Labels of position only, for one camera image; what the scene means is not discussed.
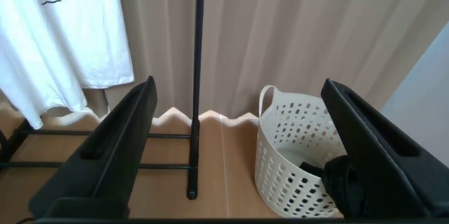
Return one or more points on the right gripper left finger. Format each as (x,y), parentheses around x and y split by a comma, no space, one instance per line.
(105,168)

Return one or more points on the black garment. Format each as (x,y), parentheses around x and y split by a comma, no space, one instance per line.
(336,185)

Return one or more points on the white laundry basket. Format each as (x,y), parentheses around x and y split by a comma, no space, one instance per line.
(280,168)

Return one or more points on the white printed T-shirt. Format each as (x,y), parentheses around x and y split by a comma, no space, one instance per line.
(70,41)

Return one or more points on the black clothes rack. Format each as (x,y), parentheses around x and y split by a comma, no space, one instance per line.
(197,59)

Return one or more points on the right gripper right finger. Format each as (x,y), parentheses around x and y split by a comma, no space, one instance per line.
(396,168)

